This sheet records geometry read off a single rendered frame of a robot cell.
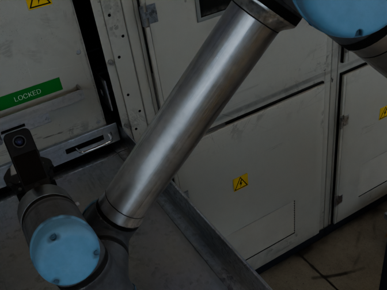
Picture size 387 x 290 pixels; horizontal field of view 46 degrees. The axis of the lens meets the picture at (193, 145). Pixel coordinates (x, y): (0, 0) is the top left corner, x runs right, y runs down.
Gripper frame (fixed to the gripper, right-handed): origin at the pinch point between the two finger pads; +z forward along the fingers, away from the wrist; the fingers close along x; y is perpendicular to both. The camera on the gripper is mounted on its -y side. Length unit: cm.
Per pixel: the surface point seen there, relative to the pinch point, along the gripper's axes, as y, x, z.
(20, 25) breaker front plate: -22.2, 11.3, 22.3
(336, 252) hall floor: 104, 103, 29
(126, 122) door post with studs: 10.5, 29.1, 23.8
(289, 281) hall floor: 104, 77, 29
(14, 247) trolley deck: 21.9, -8.9, 6.2
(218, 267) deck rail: 27.0, 25.6, -26.1
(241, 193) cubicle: 53, 63, 29
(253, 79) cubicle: 12, 71, 22
